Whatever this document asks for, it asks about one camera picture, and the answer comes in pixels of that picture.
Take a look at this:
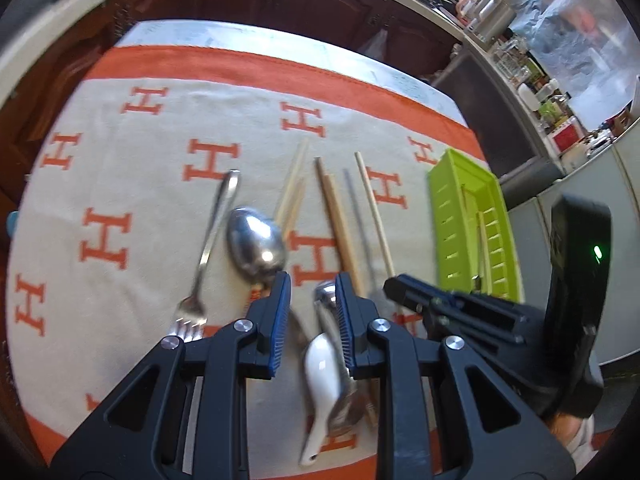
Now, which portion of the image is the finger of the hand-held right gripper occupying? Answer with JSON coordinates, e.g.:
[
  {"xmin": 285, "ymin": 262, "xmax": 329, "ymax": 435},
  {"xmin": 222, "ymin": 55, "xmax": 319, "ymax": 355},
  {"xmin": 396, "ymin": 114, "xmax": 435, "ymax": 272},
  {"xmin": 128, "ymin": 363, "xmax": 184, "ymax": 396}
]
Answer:
[
  {"xmin": 382, "ymin": 274, "xmax": 530, "ymax": 333},
  {"xmin": 421, "ymin": 309, "xmax": 513, "ymax": 356}
]

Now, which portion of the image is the slim bamboo chopstick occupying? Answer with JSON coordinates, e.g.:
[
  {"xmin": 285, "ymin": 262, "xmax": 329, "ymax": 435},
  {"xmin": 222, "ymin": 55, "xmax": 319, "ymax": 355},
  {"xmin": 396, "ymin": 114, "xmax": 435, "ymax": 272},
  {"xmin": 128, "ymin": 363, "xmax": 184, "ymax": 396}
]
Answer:
[{"xmin": 342, "ymin": 169, "xmax": 383, "ymax": 306}]

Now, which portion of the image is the white ceramic spoon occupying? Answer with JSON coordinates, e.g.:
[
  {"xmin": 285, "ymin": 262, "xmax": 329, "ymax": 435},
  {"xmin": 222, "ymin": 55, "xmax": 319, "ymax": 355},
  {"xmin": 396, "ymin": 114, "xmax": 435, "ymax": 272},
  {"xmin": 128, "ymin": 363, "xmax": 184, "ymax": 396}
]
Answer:
[{"xmin": 298, "ymin": 332, "xmax": 348, "ymax": 467}]

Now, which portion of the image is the glass jar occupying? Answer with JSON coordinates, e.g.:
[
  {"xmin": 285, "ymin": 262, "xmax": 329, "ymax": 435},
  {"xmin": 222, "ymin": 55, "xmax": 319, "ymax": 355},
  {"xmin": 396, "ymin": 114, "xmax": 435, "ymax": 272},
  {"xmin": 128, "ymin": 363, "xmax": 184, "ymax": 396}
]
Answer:
[{"xmin": 492, "ymin": 35, "xmax": 528, "ymax": 81}]

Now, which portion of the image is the white kitchen countertop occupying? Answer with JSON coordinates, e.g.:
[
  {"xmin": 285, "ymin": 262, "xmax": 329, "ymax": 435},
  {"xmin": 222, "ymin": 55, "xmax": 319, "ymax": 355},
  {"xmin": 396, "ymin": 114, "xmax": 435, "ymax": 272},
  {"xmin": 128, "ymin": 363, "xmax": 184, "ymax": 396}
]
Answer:
[{"xmin": 0, "ymin": 0, "xmax": 468, "ymax": 106}]

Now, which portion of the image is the red label container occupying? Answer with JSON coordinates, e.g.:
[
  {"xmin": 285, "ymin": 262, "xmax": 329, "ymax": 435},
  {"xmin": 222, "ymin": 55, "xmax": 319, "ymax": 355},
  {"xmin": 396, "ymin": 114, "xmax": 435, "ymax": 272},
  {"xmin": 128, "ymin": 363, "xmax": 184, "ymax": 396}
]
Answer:
[{"xmin": 550, "ymin": 116, "xmax": 587, "ymax": 155}]

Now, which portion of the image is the steel fork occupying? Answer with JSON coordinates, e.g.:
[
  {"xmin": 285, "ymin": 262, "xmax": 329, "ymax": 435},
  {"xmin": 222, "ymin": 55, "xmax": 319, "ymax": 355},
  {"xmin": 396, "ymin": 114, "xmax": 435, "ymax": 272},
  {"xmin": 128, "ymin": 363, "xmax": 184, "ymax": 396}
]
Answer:
[{"xmin": 167, "ymin": 169, "xmax": 242, "ymax": 343}]

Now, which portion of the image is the grey refrigerator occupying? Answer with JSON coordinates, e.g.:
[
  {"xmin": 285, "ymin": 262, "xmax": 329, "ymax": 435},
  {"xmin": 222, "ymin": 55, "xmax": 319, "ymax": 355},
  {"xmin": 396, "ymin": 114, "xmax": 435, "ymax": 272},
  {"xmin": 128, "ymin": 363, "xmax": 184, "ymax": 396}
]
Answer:
[{"xmin": 500, "ymin": 120, "xmax": 640, "ymax": 368}]

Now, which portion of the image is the green plastic tray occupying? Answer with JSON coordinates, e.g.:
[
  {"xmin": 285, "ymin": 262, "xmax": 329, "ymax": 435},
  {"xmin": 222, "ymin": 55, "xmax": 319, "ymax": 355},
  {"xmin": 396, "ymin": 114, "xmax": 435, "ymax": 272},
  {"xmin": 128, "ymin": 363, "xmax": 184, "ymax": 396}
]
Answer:
[{"xmin": 426, "ymin": 148, "xmax": 525, "ymax": 303}]

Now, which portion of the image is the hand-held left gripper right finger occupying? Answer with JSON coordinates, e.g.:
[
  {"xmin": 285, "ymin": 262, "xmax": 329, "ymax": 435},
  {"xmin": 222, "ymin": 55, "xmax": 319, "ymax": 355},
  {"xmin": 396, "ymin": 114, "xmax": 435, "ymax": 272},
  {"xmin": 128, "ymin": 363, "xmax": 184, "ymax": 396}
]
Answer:
[{"xmin": 334, "ymin": 271, "xmax": 578, "ymax": 480}]

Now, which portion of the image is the person's right forearm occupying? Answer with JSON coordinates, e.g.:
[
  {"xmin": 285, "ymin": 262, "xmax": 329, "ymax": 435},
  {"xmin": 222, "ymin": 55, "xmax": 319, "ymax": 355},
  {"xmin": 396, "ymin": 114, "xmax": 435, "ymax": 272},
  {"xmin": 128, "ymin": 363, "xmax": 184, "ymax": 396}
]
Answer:
[{"xmin": 547, "ymin": 407, "xmax": 598, "ymax": 468}]

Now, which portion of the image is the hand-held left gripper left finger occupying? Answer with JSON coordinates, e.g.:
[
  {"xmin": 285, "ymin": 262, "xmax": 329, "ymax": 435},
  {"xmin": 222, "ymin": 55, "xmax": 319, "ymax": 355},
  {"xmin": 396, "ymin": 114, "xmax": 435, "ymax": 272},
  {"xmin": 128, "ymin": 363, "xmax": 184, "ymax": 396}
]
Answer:
[{"xmin": 50, "ymin": 271, "xmax": 293, "ymax": 480}]

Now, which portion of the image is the large steel spoon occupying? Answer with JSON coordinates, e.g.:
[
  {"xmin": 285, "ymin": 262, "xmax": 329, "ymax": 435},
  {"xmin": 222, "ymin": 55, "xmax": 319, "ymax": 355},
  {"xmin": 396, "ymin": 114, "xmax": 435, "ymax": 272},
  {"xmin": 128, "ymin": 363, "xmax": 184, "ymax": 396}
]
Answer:
[{"xmin": 226, "ymin": 206, "xmax": 313, "ymax": 346}]

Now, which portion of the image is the hanging plastic bag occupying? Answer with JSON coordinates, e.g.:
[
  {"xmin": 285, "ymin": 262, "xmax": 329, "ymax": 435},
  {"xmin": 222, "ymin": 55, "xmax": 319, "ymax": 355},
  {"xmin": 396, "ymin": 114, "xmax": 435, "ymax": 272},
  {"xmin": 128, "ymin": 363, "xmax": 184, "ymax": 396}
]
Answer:
[{"xmin": 366, "ymin": 24, "xmax": 397, "ymax": 61}]

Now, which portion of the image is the white bowl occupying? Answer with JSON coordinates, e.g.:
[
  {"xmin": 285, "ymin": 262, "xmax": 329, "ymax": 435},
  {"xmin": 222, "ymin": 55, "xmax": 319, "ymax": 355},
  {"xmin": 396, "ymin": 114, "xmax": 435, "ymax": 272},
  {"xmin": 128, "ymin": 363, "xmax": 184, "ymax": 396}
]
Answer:
[{"xmin": 516, "ymin": 82, "xmax": 541, "ymax": 111}]

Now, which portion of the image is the bottle green label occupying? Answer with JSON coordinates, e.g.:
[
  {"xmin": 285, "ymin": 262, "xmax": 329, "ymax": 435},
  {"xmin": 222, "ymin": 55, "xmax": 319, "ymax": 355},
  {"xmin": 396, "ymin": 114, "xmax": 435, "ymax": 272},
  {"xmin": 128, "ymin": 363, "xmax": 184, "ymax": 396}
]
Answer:
[{"xmin": 540, "ymin": 95, "xmax": 566, "ymax": 126}]

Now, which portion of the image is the white chopstick red striped end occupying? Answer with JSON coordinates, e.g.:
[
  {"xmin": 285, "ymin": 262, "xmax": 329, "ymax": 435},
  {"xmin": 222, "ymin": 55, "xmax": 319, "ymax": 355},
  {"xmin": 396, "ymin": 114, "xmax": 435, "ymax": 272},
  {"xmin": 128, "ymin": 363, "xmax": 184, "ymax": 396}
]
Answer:
[
  {"xmin": 354, "ymin": 151, "xmax": 403, "ymax": 313},
  {"xmin": 246, "ymin": 138, "xmax": 311, "ymax": 313}
]

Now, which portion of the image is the orange patterned blanket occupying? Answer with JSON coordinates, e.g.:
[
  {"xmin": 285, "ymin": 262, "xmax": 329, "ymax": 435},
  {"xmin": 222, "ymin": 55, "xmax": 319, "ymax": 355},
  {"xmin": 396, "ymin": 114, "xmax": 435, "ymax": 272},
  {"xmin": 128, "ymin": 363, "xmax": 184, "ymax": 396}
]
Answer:
[{"xmin": 5, "ymin": 45, "xmax": 493, "ymax": 480}]

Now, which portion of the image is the clear plastic sheet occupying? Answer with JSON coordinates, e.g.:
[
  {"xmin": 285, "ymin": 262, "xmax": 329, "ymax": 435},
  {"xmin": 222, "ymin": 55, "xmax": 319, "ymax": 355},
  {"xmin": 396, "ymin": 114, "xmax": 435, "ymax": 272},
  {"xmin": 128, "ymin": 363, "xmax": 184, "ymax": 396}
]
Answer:
[{"xmin": 515, "ymin": 0, "xmax": 638, "ymax": 131}]

